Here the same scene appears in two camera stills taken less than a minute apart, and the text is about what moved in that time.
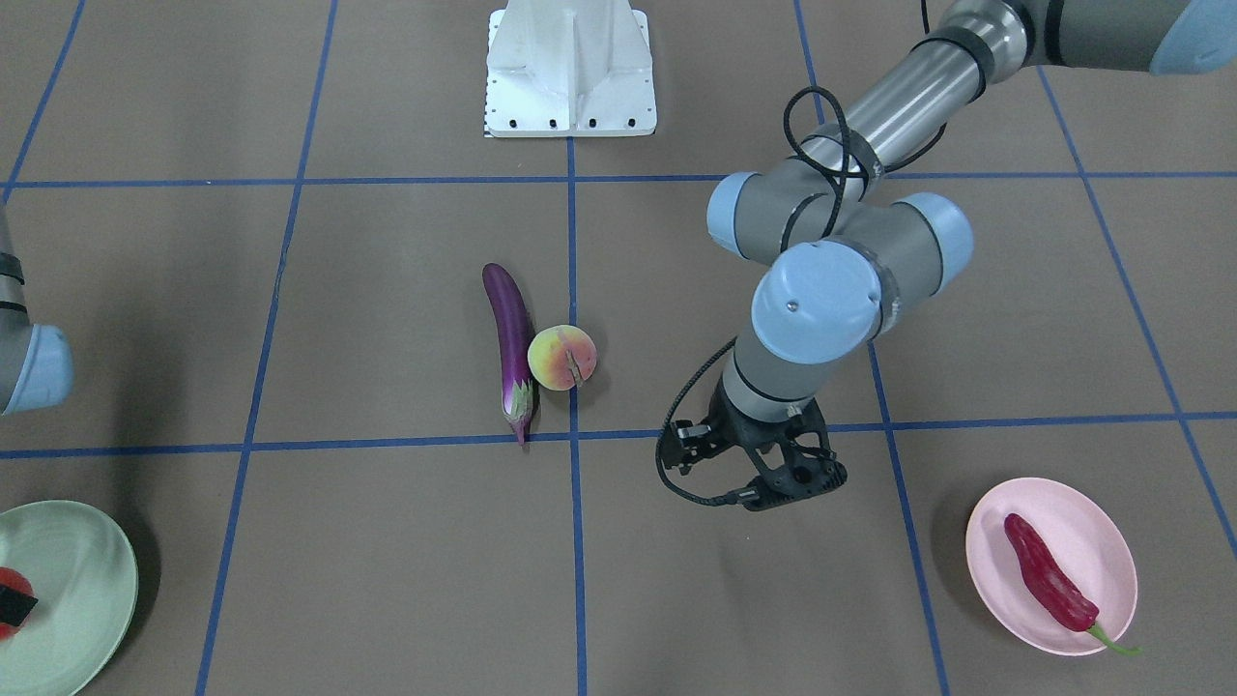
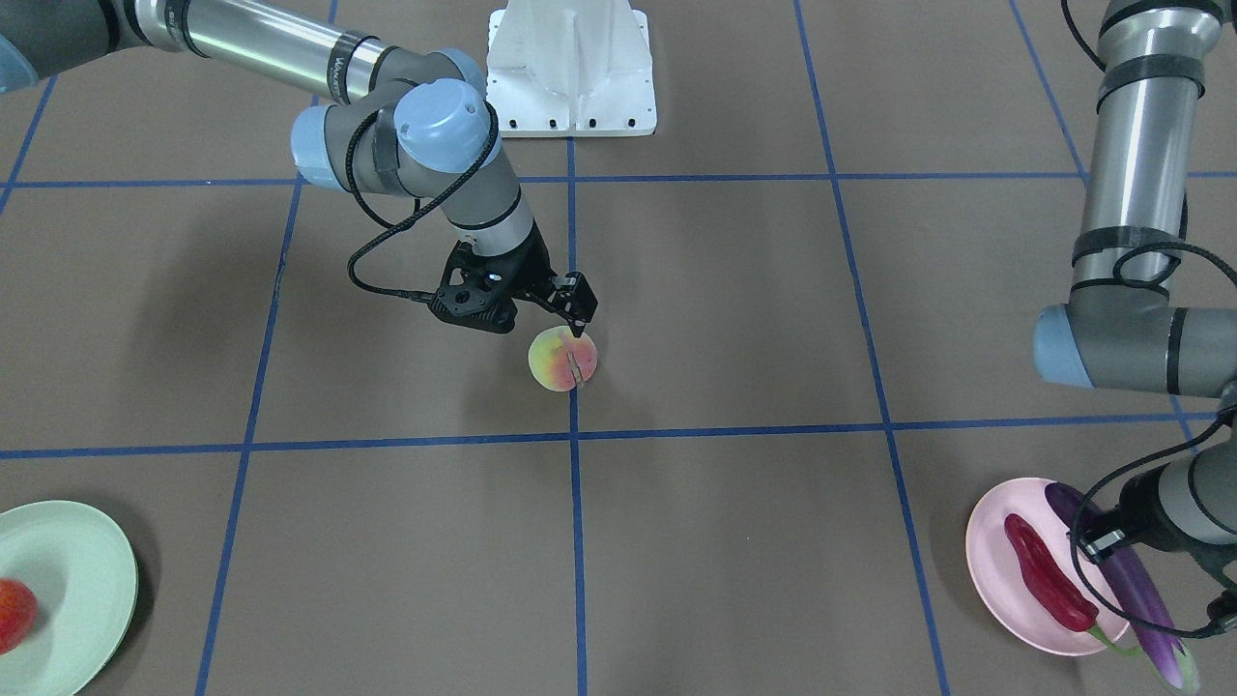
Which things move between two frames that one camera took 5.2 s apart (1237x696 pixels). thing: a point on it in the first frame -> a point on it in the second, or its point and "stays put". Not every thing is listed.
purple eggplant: (514, 348) -> (1137, 596)
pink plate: (1085, 538) stays put
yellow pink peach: (561, 357) stays put
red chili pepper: (1051, 590) stays put
